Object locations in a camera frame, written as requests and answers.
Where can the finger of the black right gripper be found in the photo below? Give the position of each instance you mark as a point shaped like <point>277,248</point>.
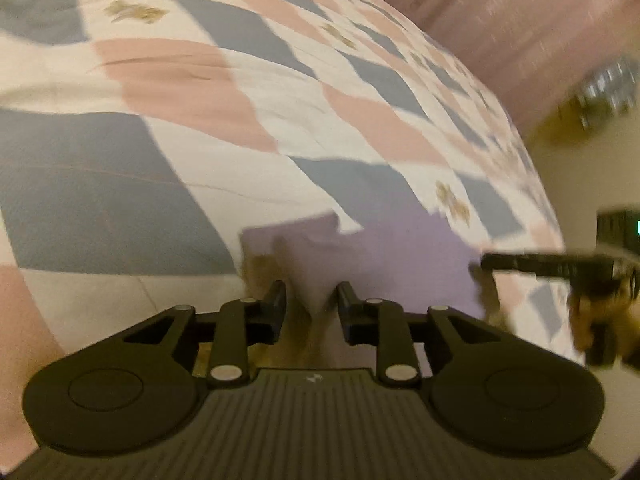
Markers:
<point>552,265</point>

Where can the pink curtain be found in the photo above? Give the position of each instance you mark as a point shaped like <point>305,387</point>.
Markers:
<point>530,53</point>

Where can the silver foil decoration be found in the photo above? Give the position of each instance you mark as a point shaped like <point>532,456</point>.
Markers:
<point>608,91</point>

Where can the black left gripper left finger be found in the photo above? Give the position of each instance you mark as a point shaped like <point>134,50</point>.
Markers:
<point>238,325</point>

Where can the checkered pink blue quilt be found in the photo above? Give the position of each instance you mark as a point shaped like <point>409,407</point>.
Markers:
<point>139,138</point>

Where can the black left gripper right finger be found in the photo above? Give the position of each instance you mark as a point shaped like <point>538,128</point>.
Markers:
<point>381,324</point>

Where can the purple garment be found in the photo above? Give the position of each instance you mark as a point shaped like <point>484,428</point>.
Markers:
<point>413,258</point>

